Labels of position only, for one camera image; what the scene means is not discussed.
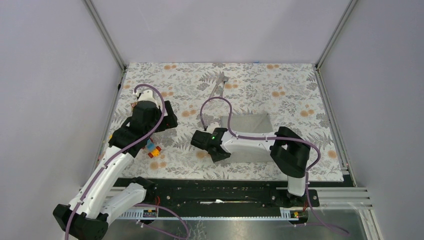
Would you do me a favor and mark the grey cloth napkin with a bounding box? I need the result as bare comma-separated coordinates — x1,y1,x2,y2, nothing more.
224,113,274,164

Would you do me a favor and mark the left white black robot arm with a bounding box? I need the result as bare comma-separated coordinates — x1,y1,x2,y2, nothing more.
53,100,178,240

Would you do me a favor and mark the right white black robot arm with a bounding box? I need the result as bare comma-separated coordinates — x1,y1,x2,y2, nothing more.
190,126,311,207

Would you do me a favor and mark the blue orange toy car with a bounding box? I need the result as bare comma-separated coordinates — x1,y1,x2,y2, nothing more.
142,138,162,158

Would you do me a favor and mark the floral patterned tablecloth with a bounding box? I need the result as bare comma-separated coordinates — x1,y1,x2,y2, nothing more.
109,62,343,182

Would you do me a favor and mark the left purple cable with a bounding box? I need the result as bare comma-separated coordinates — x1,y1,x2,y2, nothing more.
64,84,167,240

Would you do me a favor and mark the purple cable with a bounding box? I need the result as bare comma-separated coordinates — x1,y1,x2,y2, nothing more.
64,84,167,240
199,96,350,237

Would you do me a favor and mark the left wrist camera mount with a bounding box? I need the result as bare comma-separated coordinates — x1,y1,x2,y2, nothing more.
134,89,157,104

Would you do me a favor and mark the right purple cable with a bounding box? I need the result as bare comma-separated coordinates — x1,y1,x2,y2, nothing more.
199,96,350,237

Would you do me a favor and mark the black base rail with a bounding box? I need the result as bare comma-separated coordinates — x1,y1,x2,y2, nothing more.
112,177,321,220

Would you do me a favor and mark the left aluminium frame post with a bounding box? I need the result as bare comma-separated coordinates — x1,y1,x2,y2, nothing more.
82,0,126,71

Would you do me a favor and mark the aluminium frame post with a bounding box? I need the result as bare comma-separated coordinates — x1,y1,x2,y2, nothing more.
315,0,359,70
82,0,126,71

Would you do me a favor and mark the right aluminium frame post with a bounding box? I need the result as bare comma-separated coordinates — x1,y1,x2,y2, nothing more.
315,0,359,70

